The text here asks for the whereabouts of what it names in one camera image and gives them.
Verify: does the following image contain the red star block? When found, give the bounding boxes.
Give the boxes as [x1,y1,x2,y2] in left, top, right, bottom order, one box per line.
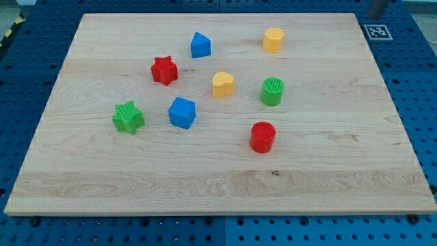
[151,55,178,86]

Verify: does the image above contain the yellow heart block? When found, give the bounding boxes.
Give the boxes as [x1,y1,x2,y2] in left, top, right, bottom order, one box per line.
[212,71,235,98]

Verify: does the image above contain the yellow hexagon block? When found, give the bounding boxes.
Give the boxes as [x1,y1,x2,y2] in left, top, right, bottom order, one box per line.
[262,27,285,53]

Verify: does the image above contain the white fiducial marker tag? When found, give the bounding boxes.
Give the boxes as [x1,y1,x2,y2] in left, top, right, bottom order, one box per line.
[364,24,393,40]

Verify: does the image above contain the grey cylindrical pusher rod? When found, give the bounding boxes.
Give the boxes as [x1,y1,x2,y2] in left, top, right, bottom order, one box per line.
[367,0,389,21]

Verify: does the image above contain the wooden board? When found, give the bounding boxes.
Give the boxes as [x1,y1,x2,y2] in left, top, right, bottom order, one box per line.
[5,13,436,216]

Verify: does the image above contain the red cylinder block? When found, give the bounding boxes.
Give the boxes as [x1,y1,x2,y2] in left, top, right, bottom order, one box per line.
[249,122,276,153]

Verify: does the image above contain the green cylinder block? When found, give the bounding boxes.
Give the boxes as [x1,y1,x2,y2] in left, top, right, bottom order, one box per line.
[260,77,285,106]

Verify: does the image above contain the blue cube block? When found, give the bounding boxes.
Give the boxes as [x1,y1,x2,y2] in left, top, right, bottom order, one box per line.
[168,97,196,129]

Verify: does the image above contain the blue triangle block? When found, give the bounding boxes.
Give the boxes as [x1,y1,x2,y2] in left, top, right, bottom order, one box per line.
[191,32,212,58]

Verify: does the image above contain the green star block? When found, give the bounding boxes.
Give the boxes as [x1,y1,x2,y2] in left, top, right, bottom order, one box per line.
[112,101,145,135]

